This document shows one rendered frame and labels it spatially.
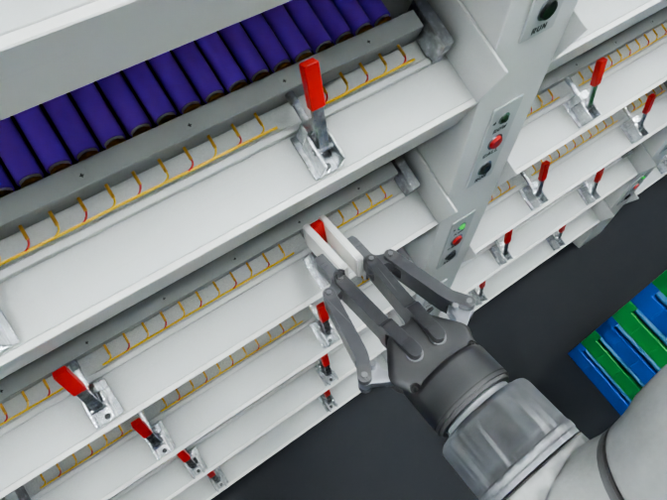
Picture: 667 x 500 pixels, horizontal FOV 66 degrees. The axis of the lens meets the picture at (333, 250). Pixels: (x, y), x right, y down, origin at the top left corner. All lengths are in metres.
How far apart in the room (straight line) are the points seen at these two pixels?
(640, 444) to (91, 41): 0.34
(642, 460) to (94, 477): 0.63
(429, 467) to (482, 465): 0.89
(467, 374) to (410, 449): 0.89
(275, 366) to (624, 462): 0.51
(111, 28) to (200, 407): 0.57
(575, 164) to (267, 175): 0.71
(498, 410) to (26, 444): 0.44
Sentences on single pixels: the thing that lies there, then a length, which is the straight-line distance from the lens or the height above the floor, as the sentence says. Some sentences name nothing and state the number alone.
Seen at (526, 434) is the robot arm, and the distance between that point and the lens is 0.39.
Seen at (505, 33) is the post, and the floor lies 1.00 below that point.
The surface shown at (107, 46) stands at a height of 1.11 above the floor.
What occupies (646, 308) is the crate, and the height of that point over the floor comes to 0.34.
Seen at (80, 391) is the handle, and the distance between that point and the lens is 0.53.
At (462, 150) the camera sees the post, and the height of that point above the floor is 0.86.
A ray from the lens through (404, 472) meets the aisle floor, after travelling 1.28.
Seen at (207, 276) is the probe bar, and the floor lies 0.78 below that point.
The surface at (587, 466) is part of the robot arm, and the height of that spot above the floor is 0.92.
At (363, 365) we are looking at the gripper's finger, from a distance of 0.43.
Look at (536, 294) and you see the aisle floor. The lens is 1.50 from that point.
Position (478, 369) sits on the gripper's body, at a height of 0.88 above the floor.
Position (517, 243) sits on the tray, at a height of 0.35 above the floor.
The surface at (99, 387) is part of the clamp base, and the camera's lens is 0.56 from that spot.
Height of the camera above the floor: 1.26
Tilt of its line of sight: 59 degrees down
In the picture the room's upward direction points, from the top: straight up
